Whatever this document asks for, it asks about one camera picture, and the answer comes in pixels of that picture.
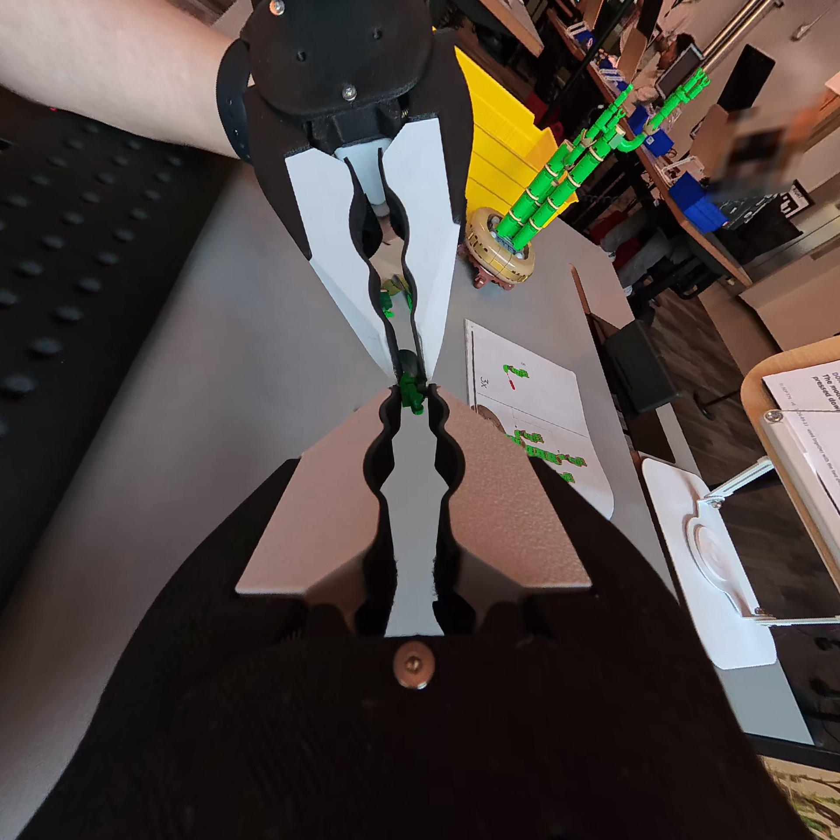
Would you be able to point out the person's left hand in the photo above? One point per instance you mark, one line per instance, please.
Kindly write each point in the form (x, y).
(394, 231)

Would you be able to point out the yellow plastic bin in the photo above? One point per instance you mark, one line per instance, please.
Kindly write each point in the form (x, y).
(502, 138)

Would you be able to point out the person's left forearm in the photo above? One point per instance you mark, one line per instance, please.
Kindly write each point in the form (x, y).
(118, 65)

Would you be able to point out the wooden sign board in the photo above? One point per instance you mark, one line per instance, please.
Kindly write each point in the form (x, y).
(768, 420)

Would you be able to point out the wooden workbench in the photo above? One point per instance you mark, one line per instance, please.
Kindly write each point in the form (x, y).
(709, 236)

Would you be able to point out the printed cardboard box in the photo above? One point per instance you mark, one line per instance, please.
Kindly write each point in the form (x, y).
(807, 800)

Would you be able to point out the black rectangular panel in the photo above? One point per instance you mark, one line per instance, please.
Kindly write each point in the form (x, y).
(747, 77)

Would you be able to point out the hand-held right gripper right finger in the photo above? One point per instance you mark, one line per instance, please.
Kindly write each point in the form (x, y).
(512, 518)

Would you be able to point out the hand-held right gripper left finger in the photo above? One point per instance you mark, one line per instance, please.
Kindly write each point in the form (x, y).
(308, 525)

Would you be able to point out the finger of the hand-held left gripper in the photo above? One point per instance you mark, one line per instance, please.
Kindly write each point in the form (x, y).
(430, 216)
(328, 229)

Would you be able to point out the blue storage bin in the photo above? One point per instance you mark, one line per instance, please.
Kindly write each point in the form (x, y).
(699, 203)
(653, 134)

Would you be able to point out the green lego bamboo plant model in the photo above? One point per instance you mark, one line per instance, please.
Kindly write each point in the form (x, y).
(492, 257)

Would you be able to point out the small green lego piece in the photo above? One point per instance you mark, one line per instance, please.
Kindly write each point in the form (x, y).
(411, 392)

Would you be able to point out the lego instruction booklet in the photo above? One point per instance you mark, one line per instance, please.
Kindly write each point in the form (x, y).
(544, 407)

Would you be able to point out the black studded mat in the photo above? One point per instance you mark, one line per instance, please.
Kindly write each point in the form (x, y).
(65, 262)

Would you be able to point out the black power box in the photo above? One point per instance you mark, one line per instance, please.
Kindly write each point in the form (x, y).
(640, 367)

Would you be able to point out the white stand base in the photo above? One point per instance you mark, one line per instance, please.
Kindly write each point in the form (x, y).
(676, 525)

